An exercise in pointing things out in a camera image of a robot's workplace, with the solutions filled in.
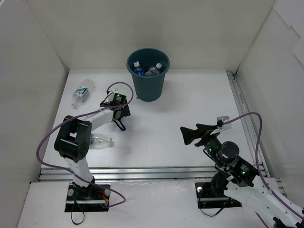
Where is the clear bottle green label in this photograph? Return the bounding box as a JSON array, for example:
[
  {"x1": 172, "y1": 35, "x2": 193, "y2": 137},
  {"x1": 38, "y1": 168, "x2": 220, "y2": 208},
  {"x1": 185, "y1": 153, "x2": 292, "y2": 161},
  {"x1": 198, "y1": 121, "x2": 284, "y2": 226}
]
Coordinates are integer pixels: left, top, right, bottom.
[{"x1": 89, "y1": 133, "x2": 113, "y2": 150}]

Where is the clear bottle blue-white label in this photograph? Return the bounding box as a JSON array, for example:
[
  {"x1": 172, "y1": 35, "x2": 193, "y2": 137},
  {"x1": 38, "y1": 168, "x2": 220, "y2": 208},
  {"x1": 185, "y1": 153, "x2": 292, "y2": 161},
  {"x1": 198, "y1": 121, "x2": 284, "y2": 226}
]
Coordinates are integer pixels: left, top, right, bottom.
[{"x1": 71, "y1": 78, "x2": 95, "y2": 108}]

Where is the clear bottle dark blue label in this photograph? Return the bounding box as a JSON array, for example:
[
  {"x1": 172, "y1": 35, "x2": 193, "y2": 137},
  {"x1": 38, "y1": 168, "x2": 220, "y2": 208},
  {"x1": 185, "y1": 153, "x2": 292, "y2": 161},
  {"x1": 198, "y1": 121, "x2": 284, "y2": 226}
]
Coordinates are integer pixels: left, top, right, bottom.
[{"x1": 133, "y1": 61, "x2": 145, "y2": 76}]

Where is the small clear bottle black label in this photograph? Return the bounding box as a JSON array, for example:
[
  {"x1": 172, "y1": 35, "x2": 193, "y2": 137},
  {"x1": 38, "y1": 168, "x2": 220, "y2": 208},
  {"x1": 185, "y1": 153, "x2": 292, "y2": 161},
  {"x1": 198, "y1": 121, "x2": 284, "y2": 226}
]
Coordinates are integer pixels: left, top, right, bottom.
[{"x1": 145, "y1": 63, "x2": 162, "y2": 76}]

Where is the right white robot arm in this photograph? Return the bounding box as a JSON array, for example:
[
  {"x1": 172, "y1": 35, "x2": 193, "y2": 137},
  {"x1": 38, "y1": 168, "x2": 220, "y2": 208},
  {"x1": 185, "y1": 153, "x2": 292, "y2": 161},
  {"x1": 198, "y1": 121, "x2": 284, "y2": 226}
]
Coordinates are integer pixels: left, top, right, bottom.
[{"x1": 180, "y1": 124, "x2": 304, "y2": 228}]

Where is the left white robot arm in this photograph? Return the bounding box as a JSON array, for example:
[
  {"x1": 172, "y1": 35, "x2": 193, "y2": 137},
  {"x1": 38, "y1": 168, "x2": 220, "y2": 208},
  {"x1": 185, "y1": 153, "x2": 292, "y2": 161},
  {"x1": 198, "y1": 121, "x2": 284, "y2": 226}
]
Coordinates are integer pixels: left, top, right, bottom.
[{"x1": 54, "y1": 93, "x2": 131, "y2": 199}]

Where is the dark teal plastic bin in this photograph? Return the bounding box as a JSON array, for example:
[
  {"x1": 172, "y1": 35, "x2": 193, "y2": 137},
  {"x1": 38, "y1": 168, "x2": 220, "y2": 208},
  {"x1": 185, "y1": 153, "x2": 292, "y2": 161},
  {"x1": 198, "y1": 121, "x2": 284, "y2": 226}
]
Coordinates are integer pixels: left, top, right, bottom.
[{"x1": 126, "y1": 48, "x2": 170, "y2": 102}]

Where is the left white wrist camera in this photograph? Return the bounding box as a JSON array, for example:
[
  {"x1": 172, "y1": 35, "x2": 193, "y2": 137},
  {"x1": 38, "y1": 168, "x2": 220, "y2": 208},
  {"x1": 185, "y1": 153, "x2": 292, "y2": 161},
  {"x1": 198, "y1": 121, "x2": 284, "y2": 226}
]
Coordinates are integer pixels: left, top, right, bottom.
[{"x1": 106, "y1": 88, "x2": 119, "y2": 102}]

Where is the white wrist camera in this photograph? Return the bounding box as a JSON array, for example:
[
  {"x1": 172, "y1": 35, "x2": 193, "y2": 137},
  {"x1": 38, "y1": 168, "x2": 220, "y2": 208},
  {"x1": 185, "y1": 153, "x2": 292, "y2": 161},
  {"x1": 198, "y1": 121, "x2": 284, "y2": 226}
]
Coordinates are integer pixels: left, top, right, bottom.
[
  {"x1": 106, "y1": 88, "x2": 119, "y2": 102},
  {"x1": 217, "y1": 116, "x2": 232, "y2": 131}
]

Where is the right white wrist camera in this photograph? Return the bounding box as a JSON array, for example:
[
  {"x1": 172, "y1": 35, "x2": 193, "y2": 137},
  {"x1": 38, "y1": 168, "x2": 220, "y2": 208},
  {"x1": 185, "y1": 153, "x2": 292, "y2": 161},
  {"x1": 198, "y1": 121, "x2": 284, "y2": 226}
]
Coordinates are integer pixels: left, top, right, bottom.
[{"x1": 217, "y1": 116, "x2": 232, "y2": 131}]

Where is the right aluminium rail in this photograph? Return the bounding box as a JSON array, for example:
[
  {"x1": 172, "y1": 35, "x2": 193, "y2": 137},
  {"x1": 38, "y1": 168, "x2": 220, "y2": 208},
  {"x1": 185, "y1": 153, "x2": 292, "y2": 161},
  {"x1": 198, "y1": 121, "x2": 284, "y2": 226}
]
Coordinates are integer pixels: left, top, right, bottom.
[{"x1": 227, "y1": 70, "x2": 289, "y2": 200}]

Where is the aluminium rail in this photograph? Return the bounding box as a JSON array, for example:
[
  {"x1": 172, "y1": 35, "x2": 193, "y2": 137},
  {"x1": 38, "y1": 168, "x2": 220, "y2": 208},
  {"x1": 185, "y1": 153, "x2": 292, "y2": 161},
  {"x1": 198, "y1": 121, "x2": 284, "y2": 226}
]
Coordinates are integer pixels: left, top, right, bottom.
[
  {"x1": 39, "y1": 166, "x2": 266, "y2": 181},
  {"x1": 227, "y1": 70, "x2": 289, "y2": 200}
]

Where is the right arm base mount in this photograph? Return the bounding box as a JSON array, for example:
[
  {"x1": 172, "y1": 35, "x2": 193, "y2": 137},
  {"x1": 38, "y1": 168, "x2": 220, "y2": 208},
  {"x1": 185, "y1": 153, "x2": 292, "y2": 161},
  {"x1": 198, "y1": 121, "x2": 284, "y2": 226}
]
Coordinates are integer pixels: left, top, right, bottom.
[{"x1": 195, "y1": 177, "x2": 242, "y2": 209}]

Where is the front aluminium rail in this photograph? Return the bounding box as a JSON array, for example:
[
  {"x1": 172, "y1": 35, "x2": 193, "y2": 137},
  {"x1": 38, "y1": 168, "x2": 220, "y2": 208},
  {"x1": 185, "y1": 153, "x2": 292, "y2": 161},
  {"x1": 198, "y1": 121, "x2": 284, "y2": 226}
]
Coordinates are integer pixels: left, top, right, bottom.
[{"x1": 39, "y1": 166, "x2": 266, "y2": 181}]

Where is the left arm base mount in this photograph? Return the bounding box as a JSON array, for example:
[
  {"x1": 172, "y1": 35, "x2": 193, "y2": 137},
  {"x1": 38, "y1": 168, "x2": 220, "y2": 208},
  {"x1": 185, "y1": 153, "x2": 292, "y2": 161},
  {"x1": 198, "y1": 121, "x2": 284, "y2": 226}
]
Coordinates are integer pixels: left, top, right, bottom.
[{"x1": 65, "y1": 183, "x2": 111, "y2": 212}]

